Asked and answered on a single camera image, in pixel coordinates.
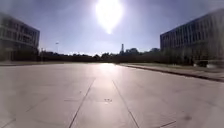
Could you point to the row of dark trees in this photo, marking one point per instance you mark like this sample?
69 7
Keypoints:
100 57

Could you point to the distant tower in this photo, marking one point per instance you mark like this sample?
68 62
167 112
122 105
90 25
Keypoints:
122 48

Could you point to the grey paved plaza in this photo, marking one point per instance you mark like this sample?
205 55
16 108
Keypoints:
103 83

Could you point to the lamp pole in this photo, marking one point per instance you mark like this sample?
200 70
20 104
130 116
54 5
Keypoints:
57 46

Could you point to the raised kerb strip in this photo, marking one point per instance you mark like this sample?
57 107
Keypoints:
186 70

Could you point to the large grey office building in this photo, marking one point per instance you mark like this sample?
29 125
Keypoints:
196 36

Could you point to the dark glass building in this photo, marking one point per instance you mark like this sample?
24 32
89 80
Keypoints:
16 38

